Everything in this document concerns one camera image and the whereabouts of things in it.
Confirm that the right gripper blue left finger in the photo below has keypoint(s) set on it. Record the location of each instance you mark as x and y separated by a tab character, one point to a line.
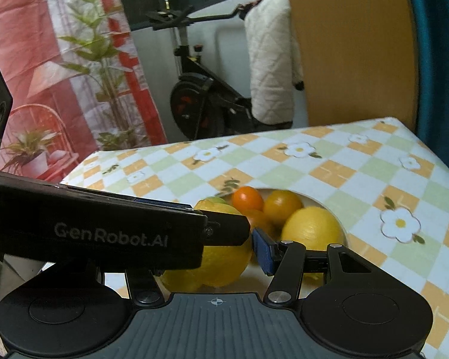
142	287

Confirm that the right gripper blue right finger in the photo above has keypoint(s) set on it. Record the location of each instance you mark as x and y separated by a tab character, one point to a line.
283	261

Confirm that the dark orange tomato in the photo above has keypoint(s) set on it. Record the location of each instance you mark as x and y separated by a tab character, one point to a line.
259	220

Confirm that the yellow lemon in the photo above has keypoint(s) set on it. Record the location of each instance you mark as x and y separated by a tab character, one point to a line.
314	227
220	267

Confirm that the orange yellow tomato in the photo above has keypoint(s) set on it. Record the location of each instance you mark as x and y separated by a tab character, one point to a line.
281	205

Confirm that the green tomato front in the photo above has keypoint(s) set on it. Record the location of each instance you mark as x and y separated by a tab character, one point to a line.
215	199

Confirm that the beige round plate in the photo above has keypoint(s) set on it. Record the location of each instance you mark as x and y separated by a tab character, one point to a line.
280	217

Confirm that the checkered floral tablecloth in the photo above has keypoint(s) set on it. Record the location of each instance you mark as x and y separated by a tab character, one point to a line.
387	188

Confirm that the red printed backdrop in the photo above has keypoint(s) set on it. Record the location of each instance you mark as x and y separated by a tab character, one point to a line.
77	85

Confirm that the black exercise bike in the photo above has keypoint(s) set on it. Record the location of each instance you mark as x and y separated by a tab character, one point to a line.
202	104

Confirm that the white quilted blanket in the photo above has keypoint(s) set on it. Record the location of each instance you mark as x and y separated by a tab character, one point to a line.
275	61

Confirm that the wooden board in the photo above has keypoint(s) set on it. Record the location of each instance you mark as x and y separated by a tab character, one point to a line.
359	59

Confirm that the teal curtain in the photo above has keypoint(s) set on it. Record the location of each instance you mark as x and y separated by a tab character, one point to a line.
432	33

